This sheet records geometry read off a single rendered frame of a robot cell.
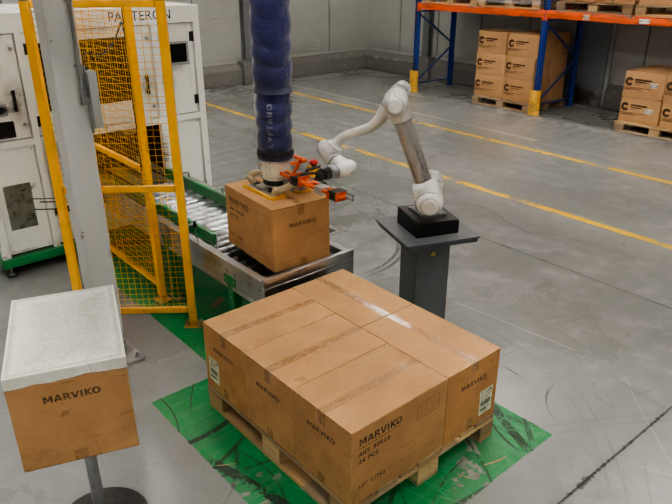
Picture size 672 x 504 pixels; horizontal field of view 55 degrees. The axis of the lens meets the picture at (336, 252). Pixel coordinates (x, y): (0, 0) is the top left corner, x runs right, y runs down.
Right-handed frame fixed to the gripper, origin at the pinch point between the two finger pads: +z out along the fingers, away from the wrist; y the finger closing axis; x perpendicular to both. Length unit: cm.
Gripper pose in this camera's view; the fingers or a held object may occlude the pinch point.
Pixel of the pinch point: (301, 179)
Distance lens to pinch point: 384.8
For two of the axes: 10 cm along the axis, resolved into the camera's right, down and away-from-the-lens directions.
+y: 0.1, 9.1, 4.1
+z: -7.6, 2.7, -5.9
